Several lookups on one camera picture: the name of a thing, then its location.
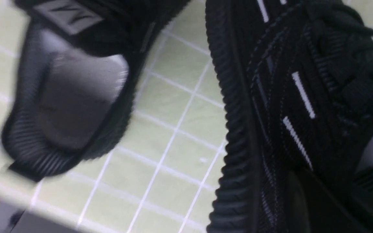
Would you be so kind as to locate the black knit sneaker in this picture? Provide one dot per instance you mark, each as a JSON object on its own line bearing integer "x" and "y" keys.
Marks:
{"x": 79, "y": 67}
{"x": 297, "y": 82}

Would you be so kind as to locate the green checkered floor mat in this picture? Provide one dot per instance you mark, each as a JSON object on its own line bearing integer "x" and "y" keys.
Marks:
{"x": 162, "y": 176}

